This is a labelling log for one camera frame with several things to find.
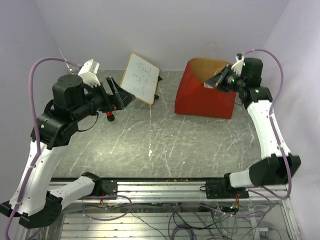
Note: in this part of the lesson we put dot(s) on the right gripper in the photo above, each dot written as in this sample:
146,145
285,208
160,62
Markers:
213,81

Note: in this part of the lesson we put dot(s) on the aluminium rail frame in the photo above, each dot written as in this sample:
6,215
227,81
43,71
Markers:
170,209

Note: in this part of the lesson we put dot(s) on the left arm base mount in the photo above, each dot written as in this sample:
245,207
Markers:
109,188

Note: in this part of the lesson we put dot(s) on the red paper bag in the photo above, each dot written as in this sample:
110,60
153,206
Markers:
193,98

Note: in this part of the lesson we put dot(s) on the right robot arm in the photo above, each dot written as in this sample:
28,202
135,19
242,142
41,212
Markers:
277,164

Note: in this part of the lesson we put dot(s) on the small whiteboard yellow frame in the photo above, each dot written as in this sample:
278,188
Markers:
140,78

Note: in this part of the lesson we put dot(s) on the red black marker cap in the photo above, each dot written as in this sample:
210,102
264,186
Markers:
110,116

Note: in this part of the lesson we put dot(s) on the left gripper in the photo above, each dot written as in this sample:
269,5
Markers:
120,99

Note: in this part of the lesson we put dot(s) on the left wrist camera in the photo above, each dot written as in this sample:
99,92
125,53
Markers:
88,73

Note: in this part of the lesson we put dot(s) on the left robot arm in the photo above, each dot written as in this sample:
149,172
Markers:
34,204

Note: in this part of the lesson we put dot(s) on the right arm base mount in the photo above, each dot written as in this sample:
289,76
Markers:
218,189

